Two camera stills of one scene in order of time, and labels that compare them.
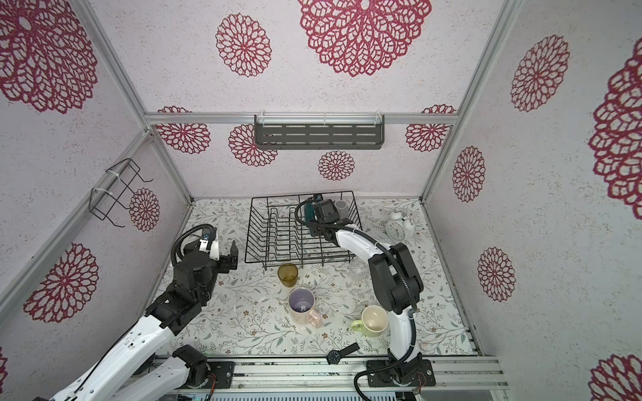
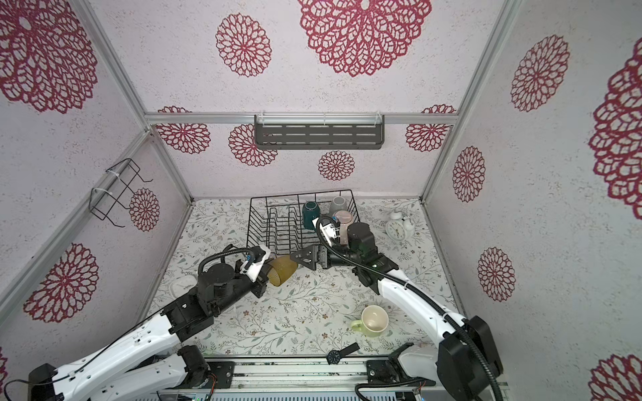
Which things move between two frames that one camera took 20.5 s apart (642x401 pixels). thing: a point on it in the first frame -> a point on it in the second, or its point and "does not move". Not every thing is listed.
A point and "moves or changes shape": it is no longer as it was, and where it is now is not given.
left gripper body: (222, 266) -> (242, 284)
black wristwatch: (333, 357) does not move
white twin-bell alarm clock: (399, 228) does not move
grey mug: (341, 207) does not move
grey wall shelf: (316, 132) does not move
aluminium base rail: (330, 374) does not move
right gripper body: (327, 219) -> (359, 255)
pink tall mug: (302, 302) moves or changes shape
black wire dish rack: (276, 236) does not move
